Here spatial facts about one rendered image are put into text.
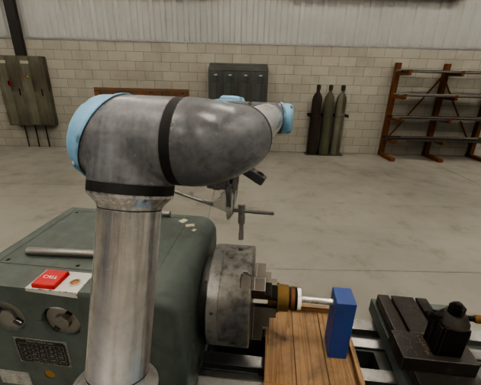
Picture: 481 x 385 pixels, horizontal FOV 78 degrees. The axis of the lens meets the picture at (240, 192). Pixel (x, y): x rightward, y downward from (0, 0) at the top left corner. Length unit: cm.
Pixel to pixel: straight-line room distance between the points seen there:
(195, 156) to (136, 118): 8
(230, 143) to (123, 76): 749
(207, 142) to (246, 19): 715
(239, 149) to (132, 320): 26
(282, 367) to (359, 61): 723
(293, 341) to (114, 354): 82
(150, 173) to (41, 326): 67
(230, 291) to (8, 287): 55
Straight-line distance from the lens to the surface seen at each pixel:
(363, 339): 129
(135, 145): 38
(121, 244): 41
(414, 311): 132
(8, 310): 102
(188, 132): 35
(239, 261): 91
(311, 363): 114
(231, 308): 89
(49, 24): 853
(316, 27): 766
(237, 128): 37
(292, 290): 101
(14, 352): 111
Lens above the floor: 175
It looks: 21 degrees down
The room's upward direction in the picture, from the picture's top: 1 degrees clockwise
